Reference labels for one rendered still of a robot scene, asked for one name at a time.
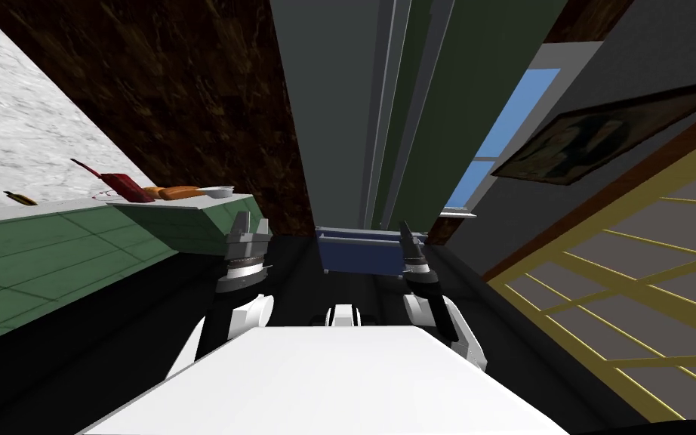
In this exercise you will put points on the dark framed wall picture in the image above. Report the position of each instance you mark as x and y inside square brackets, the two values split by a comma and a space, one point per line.
[601, 136]

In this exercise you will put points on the dark green door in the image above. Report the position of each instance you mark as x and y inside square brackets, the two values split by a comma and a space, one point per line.
[463, 109]

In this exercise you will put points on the red cutting board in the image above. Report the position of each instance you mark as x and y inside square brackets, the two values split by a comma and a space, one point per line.
[124, 186]

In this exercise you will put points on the green kitchen counter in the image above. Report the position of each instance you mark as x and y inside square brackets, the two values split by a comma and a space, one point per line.
[52, 266]

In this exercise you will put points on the white bowl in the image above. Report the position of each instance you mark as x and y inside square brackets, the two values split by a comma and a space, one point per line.
[220, 191]

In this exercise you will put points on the blue window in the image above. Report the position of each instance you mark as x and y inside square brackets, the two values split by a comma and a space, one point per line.
[508, 130]

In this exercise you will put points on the dark yellow-tipped bottle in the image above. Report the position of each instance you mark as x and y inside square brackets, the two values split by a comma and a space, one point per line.
[20, 198]

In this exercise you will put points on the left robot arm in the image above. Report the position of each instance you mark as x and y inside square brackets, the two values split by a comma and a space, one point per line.
[236, 308]

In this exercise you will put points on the orange bread loaf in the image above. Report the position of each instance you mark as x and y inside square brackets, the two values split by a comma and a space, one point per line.
[178, 193]

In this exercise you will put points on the blue box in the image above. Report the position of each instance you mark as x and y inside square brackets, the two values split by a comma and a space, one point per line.
[357, 254]

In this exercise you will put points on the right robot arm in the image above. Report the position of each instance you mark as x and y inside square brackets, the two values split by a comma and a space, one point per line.
[444, 317]

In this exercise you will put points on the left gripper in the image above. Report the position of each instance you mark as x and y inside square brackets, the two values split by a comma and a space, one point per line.
[246, 248]

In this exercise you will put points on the yellow lattice window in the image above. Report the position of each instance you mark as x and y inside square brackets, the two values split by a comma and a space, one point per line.
[644, 290]

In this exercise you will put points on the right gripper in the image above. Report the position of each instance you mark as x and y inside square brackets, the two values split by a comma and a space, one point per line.
[415, 257]

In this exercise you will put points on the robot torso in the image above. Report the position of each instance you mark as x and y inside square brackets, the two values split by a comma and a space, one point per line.
[324, 386]

